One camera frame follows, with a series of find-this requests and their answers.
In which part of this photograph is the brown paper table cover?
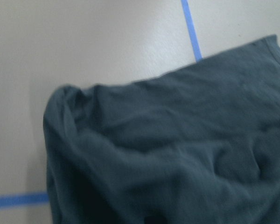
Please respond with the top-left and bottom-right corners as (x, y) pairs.
(0, 0), (280, 224)

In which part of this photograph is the black printed t-shirt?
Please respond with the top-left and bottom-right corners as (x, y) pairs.
(43, 35), (280, 224)

